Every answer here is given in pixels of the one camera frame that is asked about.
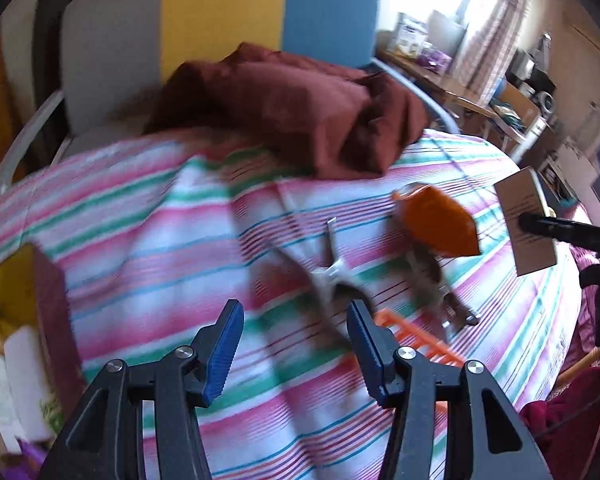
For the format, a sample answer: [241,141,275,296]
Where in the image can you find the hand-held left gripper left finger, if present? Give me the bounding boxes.
[40,298,245,480]

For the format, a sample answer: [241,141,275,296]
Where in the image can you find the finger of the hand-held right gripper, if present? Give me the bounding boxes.
[517,212,600,251]

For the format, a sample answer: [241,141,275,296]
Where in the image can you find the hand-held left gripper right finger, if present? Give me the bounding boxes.
[346,300,553,480]

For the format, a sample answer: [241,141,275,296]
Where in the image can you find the metal hand tool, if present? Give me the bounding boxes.
[405,250,481,336]
[270,217,376,346]

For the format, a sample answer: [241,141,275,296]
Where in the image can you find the gold-lined square box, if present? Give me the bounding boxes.
[0,242,88,461]

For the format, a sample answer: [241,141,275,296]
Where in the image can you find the white soft pack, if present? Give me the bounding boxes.
[0,325,63,453]

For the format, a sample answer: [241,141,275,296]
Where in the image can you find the purple wrapper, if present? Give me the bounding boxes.
[10,440,48,466]

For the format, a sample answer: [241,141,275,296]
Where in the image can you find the orange plastic rack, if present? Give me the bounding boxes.
[342,309,466,416]

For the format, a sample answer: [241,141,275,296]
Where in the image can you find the orange packet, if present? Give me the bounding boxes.
[391,183,481,257]

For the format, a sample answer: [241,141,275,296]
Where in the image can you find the open cardboard box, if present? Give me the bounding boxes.
[495,82,541,131]

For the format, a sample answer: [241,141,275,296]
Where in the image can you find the magenta cloth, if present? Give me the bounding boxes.
[520,365,600,466]

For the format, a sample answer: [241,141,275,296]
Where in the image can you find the black electronic device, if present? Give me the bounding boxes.
[530,67,558,96]

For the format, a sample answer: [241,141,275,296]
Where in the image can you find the wooden side desk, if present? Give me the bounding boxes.
[375,50,546,151]

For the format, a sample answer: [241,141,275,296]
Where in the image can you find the striped tablecloth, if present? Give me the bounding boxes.
[0,127,588,480]

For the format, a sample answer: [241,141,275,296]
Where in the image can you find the purple bag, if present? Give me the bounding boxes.
[420,45,453,71]

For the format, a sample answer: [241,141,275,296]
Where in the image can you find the patterned curtain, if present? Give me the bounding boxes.
[460,0,531,106]

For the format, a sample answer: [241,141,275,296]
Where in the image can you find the white carton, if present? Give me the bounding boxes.
[392,12,431,58]

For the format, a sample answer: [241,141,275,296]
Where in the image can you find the maroon cloth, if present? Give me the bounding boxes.
[142,41,428,180]

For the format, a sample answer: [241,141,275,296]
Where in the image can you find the grey yellow blue chair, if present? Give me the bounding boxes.
[0,0,461,186]

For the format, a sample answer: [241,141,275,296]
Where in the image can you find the black upright panel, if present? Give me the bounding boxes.
[30,0,76,111]

